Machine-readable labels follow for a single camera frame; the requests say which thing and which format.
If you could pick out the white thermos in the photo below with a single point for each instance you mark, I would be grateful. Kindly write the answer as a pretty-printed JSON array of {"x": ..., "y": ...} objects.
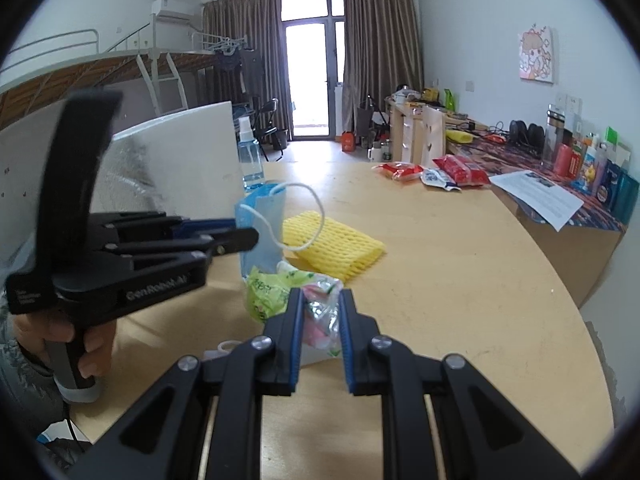
[{"x": 375, "y": 154}]

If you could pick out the white foam box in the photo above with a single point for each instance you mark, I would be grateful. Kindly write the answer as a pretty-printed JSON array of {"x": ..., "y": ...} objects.
[{"x": 165, "y": 170}]

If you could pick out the person's left hand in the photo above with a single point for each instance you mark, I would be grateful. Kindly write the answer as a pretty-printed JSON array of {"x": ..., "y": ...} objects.
[{"x": 100, "y": 345}]

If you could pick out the white metal bunk bed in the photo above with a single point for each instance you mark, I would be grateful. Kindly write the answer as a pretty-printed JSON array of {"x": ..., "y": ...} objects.
[{"x": 75, "y": 72}]

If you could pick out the white air conditioner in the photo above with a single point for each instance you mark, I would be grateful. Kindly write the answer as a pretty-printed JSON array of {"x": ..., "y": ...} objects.
[{"x": 171, "y": 10}]

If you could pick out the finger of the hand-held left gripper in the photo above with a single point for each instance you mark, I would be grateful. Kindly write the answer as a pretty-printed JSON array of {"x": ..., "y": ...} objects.
[
  {"x": 230, "y": 242},
  {"x": 200, "y": 227}
]

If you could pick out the white wall socket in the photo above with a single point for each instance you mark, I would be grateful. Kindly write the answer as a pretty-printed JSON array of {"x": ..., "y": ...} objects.
[{"x": 567, "y": 103}]

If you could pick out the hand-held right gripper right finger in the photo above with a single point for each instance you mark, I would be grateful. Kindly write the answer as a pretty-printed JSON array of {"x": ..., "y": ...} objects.
[{"x": 348, "y": 345}]

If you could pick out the printed paper sheet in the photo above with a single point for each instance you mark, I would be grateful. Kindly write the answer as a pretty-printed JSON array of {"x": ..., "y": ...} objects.
[{"x": 540, "y": 197}]

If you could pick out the red bottle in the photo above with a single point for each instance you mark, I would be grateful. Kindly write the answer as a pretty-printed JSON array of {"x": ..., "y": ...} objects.
[{"x": 565, "y": 160}]

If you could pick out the teal bottle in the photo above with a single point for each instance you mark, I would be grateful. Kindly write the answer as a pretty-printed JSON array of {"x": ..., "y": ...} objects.
[{"x": 626, "y": 200}]

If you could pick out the orange container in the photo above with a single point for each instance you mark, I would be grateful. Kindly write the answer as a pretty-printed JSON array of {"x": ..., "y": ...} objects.
[{"x": 348, "y": 142}]

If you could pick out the red snack packet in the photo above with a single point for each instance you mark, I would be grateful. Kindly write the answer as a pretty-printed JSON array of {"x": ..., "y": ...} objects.
[
  {"x": 397, "y": 171},
  {"x": 462, "y": 170}
]

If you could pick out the black folding chair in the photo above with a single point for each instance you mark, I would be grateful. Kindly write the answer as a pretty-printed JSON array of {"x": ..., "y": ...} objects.
[{"x": 270, "y": 125}]

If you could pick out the yellow foam net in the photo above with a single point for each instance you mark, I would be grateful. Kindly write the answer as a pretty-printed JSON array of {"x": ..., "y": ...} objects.
[{"x": 340, "y": 245}]

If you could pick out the white blue snack packet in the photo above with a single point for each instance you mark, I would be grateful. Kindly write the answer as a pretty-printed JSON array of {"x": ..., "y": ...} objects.
[{"x": 440, "y": 180}]

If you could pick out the clear water bottle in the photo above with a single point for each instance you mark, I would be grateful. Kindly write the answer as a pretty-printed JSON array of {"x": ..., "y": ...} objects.
[{"x": 552, "y": 135}]

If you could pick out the black cart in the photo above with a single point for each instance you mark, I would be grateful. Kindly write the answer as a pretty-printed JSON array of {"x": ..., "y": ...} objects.
[{"x": 372, "y": 120}]

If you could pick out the dark blue bottle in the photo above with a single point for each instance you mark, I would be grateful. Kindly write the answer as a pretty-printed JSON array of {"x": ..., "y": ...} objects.
[{"x": 606, "y": 185}]

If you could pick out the green bag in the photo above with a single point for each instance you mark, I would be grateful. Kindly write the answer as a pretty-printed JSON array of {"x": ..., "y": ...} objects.
[{"x": 450, "y": 100}]

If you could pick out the yellow cartoon bottle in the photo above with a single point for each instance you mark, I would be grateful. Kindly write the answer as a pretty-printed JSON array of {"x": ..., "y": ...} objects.
[{"x": 587, "y": 172}]

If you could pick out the hanging dark clothes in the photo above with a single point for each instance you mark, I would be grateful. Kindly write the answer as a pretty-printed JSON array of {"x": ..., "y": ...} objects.
[{"x": 232, "y": 67}]

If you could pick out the pink cartoon wall picture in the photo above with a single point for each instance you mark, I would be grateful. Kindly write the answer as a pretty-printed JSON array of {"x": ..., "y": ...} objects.
[{"x": 537, "y": 55}]

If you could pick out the brown curtain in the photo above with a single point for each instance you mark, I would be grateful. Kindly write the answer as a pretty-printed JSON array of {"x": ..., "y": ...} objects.
[
  {"x": 382, "y": 50},
  {"x": 250, "y": 50}
]

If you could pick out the yellow cloth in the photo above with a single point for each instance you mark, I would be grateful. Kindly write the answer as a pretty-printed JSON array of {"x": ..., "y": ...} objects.
[{"x": 458, "y": 136}]

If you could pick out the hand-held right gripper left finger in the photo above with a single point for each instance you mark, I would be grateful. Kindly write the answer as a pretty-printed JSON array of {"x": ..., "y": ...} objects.
[{"x": 295, "y": 345}]

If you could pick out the black headphones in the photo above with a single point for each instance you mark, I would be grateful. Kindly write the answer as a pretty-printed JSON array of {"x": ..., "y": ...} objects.
[{"x": 525, "y": 135}]

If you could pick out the clear spray bottle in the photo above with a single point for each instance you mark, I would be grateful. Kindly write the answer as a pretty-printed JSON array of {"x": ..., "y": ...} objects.
[{"x": 250, "y": 165}]

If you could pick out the glass balcony door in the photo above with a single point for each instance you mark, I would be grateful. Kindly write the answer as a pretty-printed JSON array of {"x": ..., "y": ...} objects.
[{"x": 310, "y": 70}]

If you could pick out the green snack packet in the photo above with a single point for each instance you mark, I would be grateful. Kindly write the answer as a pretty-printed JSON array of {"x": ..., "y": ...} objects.
[{"x": 267, "y": 292}]

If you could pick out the blue face mask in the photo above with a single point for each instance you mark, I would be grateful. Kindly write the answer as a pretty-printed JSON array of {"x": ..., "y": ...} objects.
[{"x": 270, "y": 210}]

